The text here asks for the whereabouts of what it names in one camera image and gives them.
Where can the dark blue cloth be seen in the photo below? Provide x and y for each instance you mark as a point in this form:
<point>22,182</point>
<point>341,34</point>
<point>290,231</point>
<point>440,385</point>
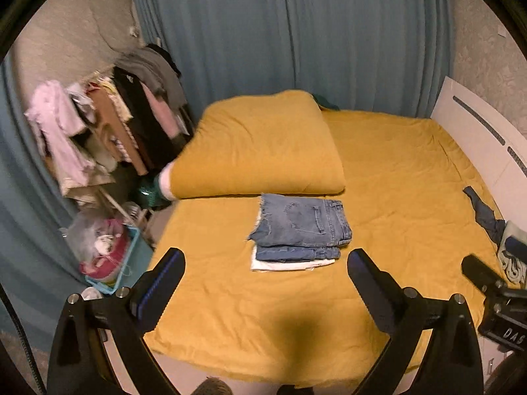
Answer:
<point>488,219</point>

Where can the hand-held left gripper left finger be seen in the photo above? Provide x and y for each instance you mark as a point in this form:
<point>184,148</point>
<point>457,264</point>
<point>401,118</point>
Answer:
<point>156,293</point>

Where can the teal pleated curtain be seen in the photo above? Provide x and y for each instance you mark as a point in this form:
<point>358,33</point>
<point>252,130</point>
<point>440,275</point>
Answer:
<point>288,37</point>

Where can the light pink hanging garment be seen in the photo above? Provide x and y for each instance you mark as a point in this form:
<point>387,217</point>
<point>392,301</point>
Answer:
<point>162,113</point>

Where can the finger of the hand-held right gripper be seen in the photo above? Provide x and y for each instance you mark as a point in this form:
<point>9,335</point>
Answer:
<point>481,273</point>

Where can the patterned pale cloth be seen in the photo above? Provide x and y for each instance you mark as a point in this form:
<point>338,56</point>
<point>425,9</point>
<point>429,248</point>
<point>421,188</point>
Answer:
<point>510,264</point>

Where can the yellow bed blanket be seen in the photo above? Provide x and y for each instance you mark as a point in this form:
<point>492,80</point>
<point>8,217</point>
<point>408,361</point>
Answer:
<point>411,181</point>

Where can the yellow pillow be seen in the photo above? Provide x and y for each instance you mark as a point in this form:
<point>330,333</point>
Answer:
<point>255,144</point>

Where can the white bed headboard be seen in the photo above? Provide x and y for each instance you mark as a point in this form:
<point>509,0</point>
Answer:
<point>465,127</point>

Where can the folded blue denim pants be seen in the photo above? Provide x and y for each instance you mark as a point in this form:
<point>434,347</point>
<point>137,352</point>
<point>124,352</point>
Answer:
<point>296,219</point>

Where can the green shiny bag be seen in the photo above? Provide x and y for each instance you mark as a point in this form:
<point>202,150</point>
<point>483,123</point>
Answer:
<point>150,193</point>

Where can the black hanging garment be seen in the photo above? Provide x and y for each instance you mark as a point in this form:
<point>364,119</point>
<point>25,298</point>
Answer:
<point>144,127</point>

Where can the clear plastic bag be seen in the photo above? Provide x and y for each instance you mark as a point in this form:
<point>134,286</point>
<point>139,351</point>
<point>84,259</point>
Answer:
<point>82,232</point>

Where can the light blue plastic basket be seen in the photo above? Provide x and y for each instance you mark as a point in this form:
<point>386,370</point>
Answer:
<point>131,255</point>

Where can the dark green cloth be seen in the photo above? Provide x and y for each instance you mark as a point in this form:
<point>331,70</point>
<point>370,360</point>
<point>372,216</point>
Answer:
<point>326,103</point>

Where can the pink cloth bundle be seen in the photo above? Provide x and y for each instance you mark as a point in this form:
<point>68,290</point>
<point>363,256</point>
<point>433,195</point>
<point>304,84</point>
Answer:
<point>111,251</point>

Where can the rack of hanging clothes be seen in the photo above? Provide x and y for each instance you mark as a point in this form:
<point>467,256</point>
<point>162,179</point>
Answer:
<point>24,214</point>

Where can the grey hanging garment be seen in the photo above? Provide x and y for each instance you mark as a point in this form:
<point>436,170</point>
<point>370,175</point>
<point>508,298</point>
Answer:
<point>158,70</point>

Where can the brown hanging garment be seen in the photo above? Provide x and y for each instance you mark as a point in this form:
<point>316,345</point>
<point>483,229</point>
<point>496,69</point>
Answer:
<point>113,131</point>

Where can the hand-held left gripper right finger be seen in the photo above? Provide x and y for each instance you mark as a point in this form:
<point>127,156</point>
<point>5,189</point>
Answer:
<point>366,284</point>

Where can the folded white pants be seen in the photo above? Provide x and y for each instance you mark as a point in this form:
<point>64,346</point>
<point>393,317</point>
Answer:
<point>280,266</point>

